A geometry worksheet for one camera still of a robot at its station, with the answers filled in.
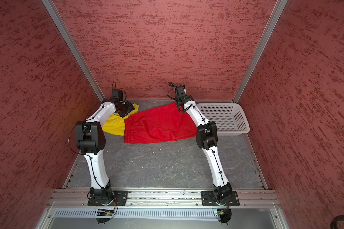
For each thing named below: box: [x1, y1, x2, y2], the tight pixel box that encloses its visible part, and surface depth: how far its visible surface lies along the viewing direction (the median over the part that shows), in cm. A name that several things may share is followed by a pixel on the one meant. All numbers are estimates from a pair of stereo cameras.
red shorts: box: [123, 102, 198, 144], surface depth 100 cm
